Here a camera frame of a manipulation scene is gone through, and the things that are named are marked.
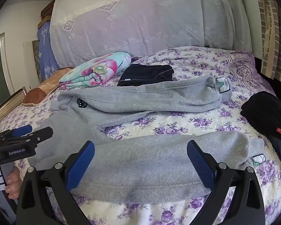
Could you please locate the folded black garment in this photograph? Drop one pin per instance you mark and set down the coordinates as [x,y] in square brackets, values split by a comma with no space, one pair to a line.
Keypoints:
[145,75]

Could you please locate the black fleece garment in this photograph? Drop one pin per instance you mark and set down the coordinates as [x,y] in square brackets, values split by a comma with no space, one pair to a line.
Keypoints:
[264,112]

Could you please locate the blue printed board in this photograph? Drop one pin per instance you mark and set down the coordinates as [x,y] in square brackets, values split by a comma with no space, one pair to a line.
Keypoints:
[45,51]

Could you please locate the brown pillow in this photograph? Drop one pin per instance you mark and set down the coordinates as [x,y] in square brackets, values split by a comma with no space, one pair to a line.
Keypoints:
[42,89]

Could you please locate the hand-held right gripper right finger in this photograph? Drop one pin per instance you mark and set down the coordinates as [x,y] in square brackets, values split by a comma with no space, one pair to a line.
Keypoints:
[199,163]

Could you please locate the pale lace cover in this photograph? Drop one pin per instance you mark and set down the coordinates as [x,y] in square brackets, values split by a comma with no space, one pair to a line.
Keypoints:
[131,18]

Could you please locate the folded floral quilt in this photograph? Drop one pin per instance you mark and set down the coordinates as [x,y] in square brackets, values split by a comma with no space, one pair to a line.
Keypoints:
[96,71]

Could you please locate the brown box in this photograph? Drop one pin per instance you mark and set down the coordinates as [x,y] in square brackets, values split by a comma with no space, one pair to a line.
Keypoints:
[48,11]

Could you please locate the person's left forearm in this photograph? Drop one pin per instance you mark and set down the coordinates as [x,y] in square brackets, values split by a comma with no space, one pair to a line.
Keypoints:
[2,206]

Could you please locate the grey fleece pants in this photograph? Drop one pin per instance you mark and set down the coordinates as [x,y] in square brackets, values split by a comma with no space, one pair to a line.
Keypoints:
[142,164]

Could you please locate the beige checked curtain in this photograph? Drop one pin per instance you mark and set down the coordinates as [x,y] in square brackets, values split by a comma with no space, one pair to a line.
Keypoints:
[275,28]

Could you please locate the person's left hand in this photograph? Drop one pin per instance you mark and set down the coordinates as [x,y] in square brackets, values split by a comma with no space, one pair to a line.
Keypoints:
[14,180]

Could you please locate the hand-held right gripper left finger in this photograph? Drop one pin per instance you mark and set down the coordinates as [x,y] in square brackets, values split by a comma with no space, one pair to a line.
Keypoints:
[80,166]

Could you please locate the purple floral bed sheet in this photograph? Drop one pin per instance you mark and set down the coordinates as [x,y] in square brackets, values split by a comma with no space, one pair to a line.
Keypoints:
[178,123]

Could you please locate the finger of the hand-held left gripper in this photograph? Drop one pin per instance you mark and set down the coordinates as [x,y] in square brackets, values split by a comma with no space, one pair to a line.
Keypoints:
[41,134]
[22,130]

